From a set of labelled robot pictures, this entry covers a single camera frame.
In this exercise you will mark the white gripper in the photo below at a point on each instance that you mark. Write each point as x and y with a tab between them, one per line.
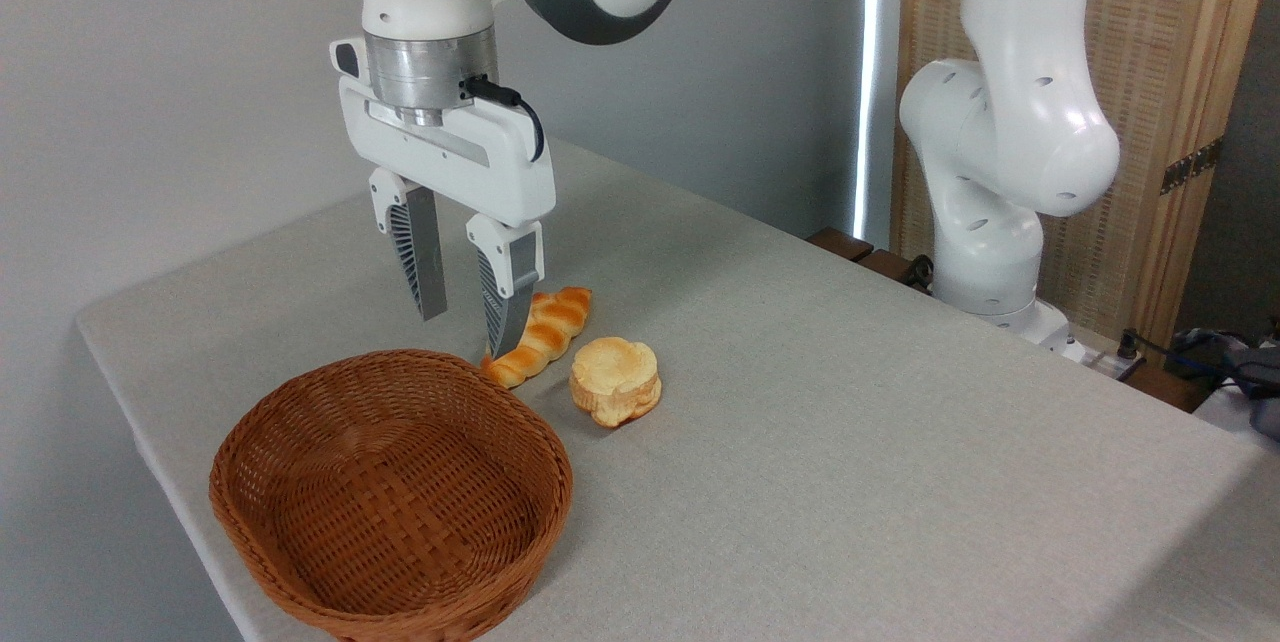
450	157

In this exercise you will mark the round pale bread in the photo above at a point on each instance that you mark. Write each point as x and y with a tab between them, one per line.
615	382

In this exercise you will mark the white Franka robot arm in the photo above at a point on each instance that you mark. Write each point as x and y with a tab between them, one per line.
1000	122

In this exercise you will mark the braided bread loaf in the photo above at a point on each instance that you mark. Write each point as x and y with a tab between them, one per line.
550	322

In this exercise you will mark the brown wicker basket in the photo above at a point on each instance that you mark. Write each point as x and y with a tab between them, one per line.
380	502

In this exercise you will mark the dark wooden block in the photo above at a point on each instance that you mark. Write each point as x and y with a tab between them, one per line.
840	244

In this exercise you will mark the grey tablecloth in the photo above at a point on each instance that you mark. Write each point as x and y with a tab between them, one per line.
850	472

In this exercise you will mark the white vertical pole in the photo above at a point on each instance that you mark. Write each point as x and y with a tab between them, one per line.
880	72

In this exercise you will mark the white power strip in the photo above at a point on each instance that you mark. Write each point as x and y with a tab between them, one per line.
1105	362

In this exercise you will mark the wooden rattan folding screen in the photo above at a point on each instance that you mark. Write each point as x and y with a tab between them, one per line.
1150	72

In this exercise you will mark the metal screen hinge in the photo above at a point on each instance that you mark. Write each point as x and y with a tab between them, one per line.
1190	167

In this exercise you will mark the dark grey bag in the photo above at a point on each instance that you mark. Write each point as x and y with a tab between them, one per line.
1255	387

